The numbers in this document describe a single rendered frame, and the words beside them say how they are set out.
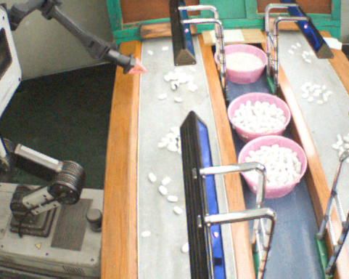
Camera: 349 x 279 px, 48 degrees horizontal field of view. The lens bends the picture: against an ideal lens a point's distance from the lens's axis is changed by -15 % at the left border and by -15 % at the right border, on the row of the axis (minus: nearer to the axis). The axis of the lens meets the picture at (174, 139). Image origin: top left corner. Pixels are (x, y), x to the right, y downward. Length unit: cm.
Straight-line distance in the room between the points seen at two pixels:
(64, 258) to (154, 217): 49
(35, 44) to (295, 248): 271
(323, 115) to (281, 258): 72
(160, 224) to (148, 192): 15
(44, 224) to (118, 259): 59
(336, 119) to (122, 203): 96
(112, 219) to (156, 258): 21
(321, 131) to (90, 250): 106
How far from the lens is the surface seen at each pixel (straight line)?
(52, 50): 354
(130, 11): 236
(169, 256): 139
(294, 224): 153
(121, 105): 192
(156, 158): 168
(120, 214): 149
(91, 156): 288
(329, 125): 184
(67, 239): 184
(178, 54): 158
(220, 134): 171
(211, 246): 95
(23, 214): 186
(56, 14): 204
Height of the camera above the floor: 189
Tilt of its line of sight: 41 degrees down
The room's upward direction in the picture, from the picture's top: 8 degrees counter-clockwise
